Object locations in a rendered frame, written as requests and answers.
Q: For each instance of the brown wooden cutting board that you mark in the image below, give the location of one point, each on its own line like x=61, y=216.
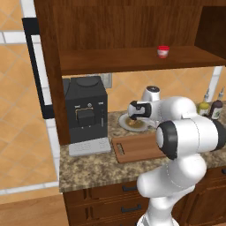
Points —
x=135, y=149

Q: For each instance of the white round plate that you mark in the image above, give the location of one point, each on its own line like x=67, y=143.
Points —
x=125, y=123

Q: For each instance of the black coffee machine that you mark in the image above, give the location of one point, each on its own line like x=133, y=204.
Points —
x=85, y=117

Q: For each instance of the wide wooden drawer front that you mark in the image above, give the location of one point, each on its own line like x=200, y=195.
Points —
x=111, y=210

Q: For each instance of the brown wooden cupboard door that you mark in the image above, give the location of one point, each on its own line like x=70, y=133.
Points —
x=207, y=203

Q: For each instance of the brown wooden open cabinet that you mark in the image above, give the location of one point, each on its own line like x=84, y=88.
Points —
x=123, y=35

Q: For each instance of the grey wall outlet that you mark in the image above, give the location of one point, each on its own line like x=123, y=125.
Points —
x=107, y=80

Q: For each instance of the red-lidded jam jar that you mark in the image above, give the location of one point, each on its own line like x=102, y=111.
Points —
x=163, y=52

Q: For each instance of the black framed panel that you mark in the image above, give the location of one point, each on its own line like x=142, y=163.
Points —
x=36, y=70

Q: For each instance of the brown croissant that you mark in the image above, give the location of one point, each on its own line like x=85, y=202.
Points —
x=134, y=123

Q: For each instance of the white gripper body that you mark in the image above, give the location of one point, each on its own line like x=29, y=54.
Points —
x=133, y=110

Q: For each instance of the yellow oil bottle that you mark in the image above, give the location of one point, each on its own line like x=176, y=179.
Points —
x=203, y=107

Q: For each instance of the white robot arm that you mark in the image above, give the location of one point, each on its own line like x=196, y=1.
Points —
x=188, y=138

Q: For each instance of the dark sauce bottle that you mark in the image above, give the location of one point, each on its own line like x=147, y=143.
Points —
x=216, y=109

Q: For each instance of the short wooden drawer front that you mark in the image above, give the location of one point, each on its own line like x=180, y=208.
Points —
x=109, y=190

